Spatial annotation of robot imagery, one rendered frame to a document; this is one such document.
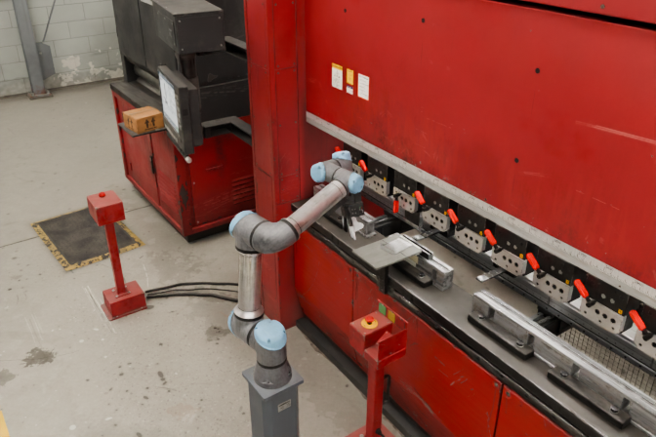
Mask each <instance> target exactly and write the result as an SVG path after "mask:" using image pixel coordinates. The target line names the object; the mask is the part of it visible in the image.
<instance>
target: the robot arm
mask: <svg viewBox="0 0 656 437"><path fill-rule="evenodd" d="M310 175H311V177H312V179H313V180H314V181H316V182H324V181H327V182H329V184H328V185H327V186H325V187H324V188H323V189H322V190H321V191H319V192H318V193H317V194H316V195H314V196H313V197H312V198H311V199H309V200H308V201H307V202H306V203H305V204H304V205H303V206H302V207H301V208H299V209H298V210H297V211H296V212H294V213H293V214H292V215H291V216H290V217H288V218H282V219H281V220H280V221H278V222H271V221H269V220H267V219H265V218H263V217H261V216H259V215H258V214H257V213H253V212H251V211H243V212H240V213H239V214H237V215H236V216H235V218H233V219H232V221H231V223H230V225H229V233H230V235H231V236H232V237H233V238H235V250H236V251H237V252H238V253H239V272H238V304H237V305H236V306H235V307H234V309H233V310H232V311H231V315H229V317H228V327H229V329H230V330H231V332H232V333H233V334H234V335H235V336H236V337H238V338H240V339H241V340H242V341H244V342H245V343H246V344H248V345H249V346H250V347H251V348H253V349H254V350H255V351H256V355H257V362H256V365H255V368H254V371H253V379H254V382H255V384H256V385H257V386H259V387H261V388H264V389H278V388H281V387H283V386H285V385H286V384H287V383H288V382H289V381H290V380H291V378H292V369H291V366H290V364H289V362H288V360H287V350H286V340H287V337H286V332H285V328H284V327H283V325H282V324H281V323H280V322H278V321H276V320H272V321H271V320H270V319H265V318H264V308H263V306H262V305H261V280H262V254H273V253H277V252H280V251H282V250H284V249H286V248H288V247H290V246H291V245H293V244H294V243H295V242H296V241H298V240H299V239H300V234H301V233H303V232H304V231H305V230H306V229H307V228H308V227H310V226H311V225H312V224H313V223H314V222H315V221H317V220H318V219H319V218H320V217H322V216H323V215H324V216H325V217H329V216H331V215H332V214H333V213H334V212H335V211H336V210H337V209H338V208H339V207H341V211H342V220H343V227H344V231H345V232H348V228H349V232H350V236H351V237H352V238H353V239H354V240H355V233H354V232H355V231H357V230H359V229H361V228H363V223H361V222H357V221H356V218H355V217H360V216H363V215H365V214H364V208H363V203H362V201H361V194H360V191H361V190H362V188H363V185H364V179H363V177H362V176H360V175H358V174H357V173H355V172H354V171H353V168H352V160H351V156H350V153H349V151H339V152H335V153H333V154H332V159H331V160H328V161H324V162H319V163H317V164H314V165H313V166H312V167H311V169H310ZM361 207H362V208H363V213H362V210H361Z"/></svg>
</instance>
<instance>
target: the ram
mask: <svg viewBox="0 0 656 437"><path fill-rule="evenodd" d="M305 41H306V101H307V112H309V113H311V114H313V115H315V116H317V117H319V118H321V119H322V120H324V121H326V122H328V123H330V124H332V125H334V126H336V127H338V128H340V129H342V130H344V131H346V132H348V133H350V134H352V135H354V136H356V137H358V138H360V139H363V140H364V141H366V142H368V143H370V144H372V145H374V146H376V147H378V148H380V149H382V150H384V151H385V152H387V153H389V154H391V155H393V156H395V157H397V158H399V159H401V160H403V161H405V162H406V163H408V164H410V165H412V166H414V167H416V168H418V169H420V170H422V171H424V172H426V173H428V174H430V175H432V176H434V177H436V178H438V179H441V180H443V181H445V182H447V183H448V184H450V185H452V186H454V187H456V188H458V189H460V190H462V191H464V192H466V193H468V194H469V195H471V196H473V197H475V198H477V199H479V200H481V201H483V202H485V203H487V204H489V205H490V206H492V207H494V208H496V209H498V210H500V211H502V212H504V213H506V214H508V215H510V216H512V217H514V218H516V219H519V220H521V221H523V222H525V223H527V224H529V225H531V226H532V227H534V228H536V229H538V230H540V231H542V232H544V233H546V234H548V235H550V236H552V237H553V238H555V239H557V240H559V241H561V242H563V243H565V244H567V245H569V246H571V247H573V248H575V249H576V250H578V251H580V252H582V253H584V254H586V255H588V256H590V257H592V258H595V259H597V260H599V261H601V262H603V263H605V264H607V265H609V266H611V267H613V268H615V269H617V270H618V271H620V272H622V273H624V274H626V275H628V276H630V277H632V278H634V279H636V280H637V281H639V282H641V283H643V284H645V285H647V286H649V287H651V288H653V289H655V290H656V25H654V24H649V23H643V22H637V21H632V20H622V19H616V18H611V17H606V16H600V15H595V14H589V13H584V12H578V11H572V10H567V9H561V8H557V7H551V6H546V5H540V4H534V3H529V2H523V1H518V0H305ZM332 63H334V64H337V65H339V66H342V67H343V84H342V89H341V90H340V89H338V88H336V87H333V86H332ZM347 69H350V70H353V85H352V84H350V83H347ZM358 73H360V74H363V75H366V76H368V77H369V101H368V100H366V99H362V98H360V97H358V96H357V87H358ZM347 85H348V86H350V87H353V90H352V94H350V93H347ZM307 122H308V123H310V124H311V125H313V126H314V127H316V128H318V129H320V130H322V131H324V132H326V133H328V134H329V135H331V136H333V137H335V138H337V139H340V140H342V141H343V142H345V143H347V144H349V145H351V146H353V147H355V148H356V149H358V150H360V151H362V152H364V153H366V154H368V155H370V156H371V157H373V158H375V159H377V160H379V161H381V162H383V163H384V164H386V165H388V166H390V167H392V168H394V169H396V170H398V171H399V172H401V173H402V174H404V175H406V176H408V177H410V178H412V179H414V180H416V181H418V182H420V183H422V184H424V185H425V186H427V187H429V188H431V189H433V190H435V191H437V192H439V193H440V194H442V195H444V196H446V197H448V198H450V199H452V200H453V201H455V202H457V203H459V204H461V205H463V206H465V207H467V208H468V209H470V210H472V211H474V212H476V213H478V214H480V215H482V216H483V217H485V218H487V219H490V220H492V221H494V222H495V223H497V224H499V225H501V226H503V227H504V228H506V229H508V230H509V231H511V232H513V233H515V234H517V235H519V236H521V237H522V238H524V239H526V240H528V241H530V242H532V243H534V244H536V245H537V246H539V247H541V248H543V249H545V250H547V251H549V252H551V253H552V254H554V255H556V256H558V257H560V258H563V259H564V260H566V261H568V262H570V263H572V264H574V265H576V266H578V267H579V268H581V269H583V270H585V271H587V272H589V273H591V274H592V275H593V276H595V277H597V278H599V279H601V280H603V281H605V282H606V283H608V284H610V285H612V286H614V287H616V288H618V289H620V290H621V291H623V292H625V293H627V294H629V295H631V296H633V297H634V298H637V299H639V300H641V301H643V302H645V303H647V304H648V305H650V306H652V307H654V308H656V299H654V298H651V297H649V296H648V295H646V294H644V293H642V292H640V291H638V290H636V289H634V288H632V287H630V286H628V285H627V284H625V283H623V282H621V281H619V280H617V279H615V278H613V277H611V276H609V275H607V274H606V273H604V272H602V271H600V270H598V269H596V268H594V267H592V266H590V265H588V264H586V263H585V262H583V261H581V260H579V259H577V258H574V257H572V256H570V255H568V254H567V253H565V252H564V251H562V250H560V249H558V248H556V247H554V246H552V245H550V244H548V243H546V242H545V241H543V240H541V239H539V238H537V237H535V236H533V235H531V234H529V233H527V232H526V231H524V230H522V229H520V228H518V227H516V226H514V225H512V224H510V223H508V222H506V221H505V220H503V219H501V218H498V217H496V216H494V215H492V214H490V213H488V212H486V211H485V210H483V209H481V208H479V207H477V206H476V205H474V204H472V203H470V202H468V201H466V200H465V199H463V198H461V197H459V196H457V195H455V194H453V193H451V192H449V191H447V190H445V189H444V188H442V187H440V186H438V185H436V184H434V183H432V182H430V181H428V180H426V179H424V178H422V177H420V176H418V175H416V174H414V173H412V172H410V171H408V170H406V169H404V168H403V167H401V166H399V165H397V164H395V163H393V162H391V161H390V160H388V159H386V158H384V157H383V156H381V155H379V154H377V153H375V152H373V151H371V150H369V149H367V148H365V147H364V146H362V145H360V144H358V143H356V142H354V141H352V140H350V139H347V138H345V137H344V136H342V135H340V134H338V133H336V132H334V131H332V130H330V129H328V128H326V127H324V126H323V125H321V124H319V123H317V122H315V121H313V120H311V119H309V118H307Z"/></svg>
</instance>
